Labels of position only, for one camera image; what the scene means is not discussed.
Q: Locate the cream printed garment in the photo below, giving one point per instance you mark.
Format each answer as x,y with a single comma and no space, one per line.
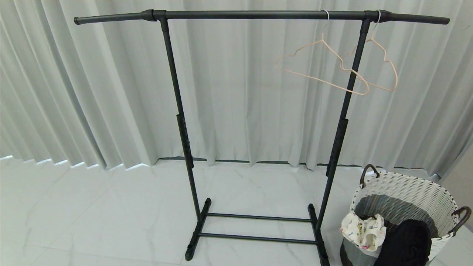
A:
364,231

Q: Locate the pink clothes hanger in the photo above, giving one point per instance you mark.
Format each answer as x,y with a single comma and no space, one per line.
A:
314,79
397,77

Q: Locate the black t-shirt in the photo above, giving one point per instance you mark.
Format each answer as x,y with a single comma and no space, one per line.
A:
406,244

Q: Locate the black clothes rack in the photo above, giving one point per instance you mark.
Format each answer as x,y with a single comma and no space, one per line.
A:
258,14

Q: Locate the white laundry basket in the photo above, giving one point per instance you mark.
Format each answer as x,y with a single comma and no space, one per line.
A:
406,192

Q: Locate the white curtain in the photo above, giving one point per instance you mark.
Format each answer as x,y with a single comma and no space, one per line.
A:
92,92

